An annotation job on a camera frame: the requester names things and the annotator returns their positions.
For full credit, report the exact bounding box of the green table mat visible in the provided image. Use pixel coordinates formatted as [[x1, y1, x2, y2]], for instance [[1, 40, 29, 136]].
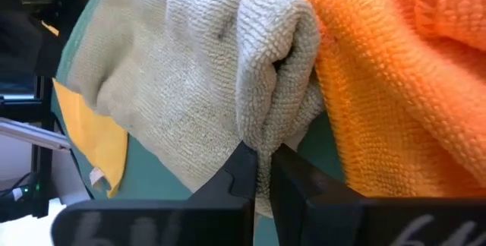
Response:
[[51, 0, 346, 246]]

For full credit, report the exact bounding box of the black box with green lights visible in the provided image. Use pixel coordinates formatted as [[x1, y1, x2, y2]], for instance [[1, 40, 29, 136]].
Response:
[[0, 183, 51, 224]]

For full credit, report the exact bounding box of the orange microfiber towel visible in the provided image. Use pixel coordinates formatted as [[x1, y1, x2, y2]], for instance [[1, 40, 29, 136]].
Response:
[[299, 0, 486, 199]]

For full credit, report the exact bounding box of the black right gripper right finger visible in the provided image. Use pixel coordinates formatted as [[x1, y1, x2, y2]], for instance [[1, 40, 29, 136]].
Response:
[[270, 143, 486, 246]]

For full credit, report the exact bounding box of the pale grey-green microfiber towel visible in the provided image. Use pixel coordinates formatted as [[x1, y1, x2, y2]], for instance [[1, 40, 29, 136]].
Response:
[[63, 0, 324, 219]]

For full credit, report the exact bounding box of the black box with blue light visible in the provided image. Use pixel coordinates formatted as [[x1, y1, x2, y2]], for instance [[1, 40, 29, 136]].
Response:
[[0, 77, 39, 103]]

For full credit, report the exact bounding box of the yellow microfiber towel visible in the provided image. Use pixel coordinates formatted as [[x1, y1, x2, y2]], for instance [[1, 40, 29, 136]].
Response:
[[52, 77, 129, 199]]

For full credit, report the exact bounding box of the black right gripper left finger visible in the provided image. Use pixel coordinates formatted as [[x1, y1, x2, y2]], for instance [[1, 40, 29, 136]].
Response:
[[51, 141, 259, 246]]

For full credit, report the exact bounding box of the black metal table frame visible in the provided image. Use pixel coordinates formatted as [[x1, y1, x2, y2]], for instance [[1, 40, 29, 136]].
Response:
[[30, 74, 55, 219]]

